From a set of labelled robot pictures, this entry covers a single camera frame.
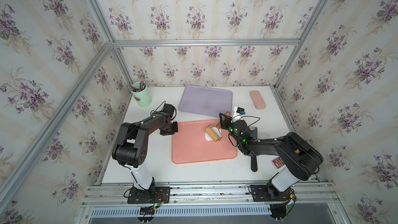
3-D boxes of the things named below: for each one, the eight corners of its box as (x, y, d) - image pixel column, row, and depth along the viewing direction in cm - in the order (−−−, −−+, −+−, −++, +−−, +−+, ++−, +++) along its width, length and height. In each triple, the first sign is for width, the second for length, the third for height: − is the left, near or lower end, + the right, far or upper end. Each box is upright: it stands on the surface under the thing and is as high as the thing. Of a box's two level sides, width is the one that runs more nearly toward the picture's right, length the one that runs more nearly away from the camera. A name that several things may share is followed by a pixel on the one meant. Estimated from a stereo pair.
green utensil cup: (135, 107, 110) (128, 92, 98) (139, 96, 116) (133, 81, 105) (150, 107, 110) (144, 92, 98) (153, 96, 117) (148, 81, 105)
